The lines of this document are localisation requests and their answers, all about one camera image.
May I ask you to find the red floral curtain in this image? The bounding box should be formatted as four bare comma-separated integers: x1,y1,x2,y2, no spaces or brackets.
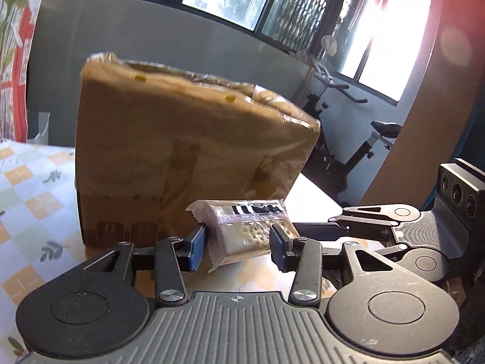
1,0,42,142

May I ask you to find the silver cracker packet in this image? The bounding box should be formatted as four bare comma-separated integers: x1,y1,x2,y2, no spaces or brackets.
187,200,299,270

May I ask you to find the black framed window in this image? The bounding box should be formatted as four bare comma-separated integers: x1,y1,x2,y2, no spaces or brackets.
48,0,435,107

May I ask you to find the black exercise bike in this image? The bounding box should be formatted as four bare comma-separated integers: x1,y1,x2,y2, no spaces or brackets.
293,35,402,201

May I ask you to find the small clear container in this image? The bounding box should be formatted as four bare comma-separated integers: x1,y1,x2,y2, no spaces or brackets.
27,111,50,146

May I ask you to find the checkered floral tablecloth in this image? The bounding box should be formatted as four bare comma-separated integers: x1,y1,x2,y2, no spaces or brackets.
1,140,341,363

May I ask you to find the brown cardboard box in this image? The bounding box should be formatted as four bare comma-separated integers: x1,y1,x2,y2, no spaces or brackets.
75,53,321,247

